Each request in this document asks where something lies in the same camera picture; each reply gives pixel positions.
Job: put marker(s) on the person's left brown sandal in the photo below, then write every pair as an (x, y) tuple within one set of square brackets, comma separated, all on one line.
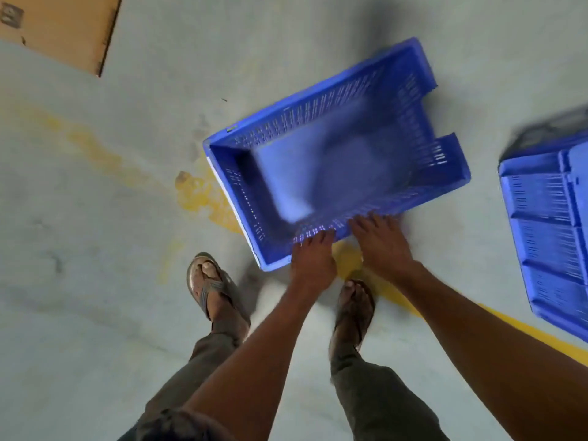
[(209, 284)]

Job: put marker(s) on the person's left hand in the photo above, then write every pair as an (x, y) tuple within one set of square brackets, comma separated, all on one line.
[(314, 264)]

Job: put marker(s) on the person's right foot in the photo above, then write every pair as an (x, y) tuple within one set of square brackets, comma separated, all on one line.
[(349, 316)]

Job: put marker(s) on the person's left forearm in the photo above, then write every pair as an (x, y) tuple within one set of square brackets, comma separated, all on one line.
[(257, 362)]

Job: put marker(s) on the person's right forearm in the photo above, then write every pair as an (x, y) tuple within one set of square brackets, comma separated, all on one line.
[(496, 344)]

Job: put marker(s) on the person's right hand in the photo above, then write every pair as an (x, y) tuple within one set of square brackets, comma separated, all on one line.
[(383, 245)]

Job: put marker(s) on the person's grey trousers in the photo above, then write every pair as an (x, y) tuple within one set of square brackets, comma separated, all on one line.
[(381, 399)]

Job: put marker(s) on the person's foot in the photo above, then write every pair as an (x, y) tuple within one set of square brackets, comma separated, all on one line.
[(220, 303), (349, 316)]

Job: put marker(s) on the blue crate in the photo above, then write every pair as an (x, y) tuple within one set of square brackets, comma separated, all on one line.
[(321, 169), (546, 234)]

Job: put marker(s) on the flat orange cardboard sheet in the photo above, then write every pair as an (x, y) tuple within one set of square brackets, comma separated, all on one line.
[(59, 27)]

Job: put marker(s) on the person's left foot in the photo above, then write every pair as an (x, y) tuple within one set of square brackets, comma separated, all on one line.
[(220, 303)]

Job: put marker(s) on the person's grey patterned shirt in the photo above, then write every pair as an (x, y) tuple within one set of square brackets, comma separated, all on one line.
[(183, 429)]

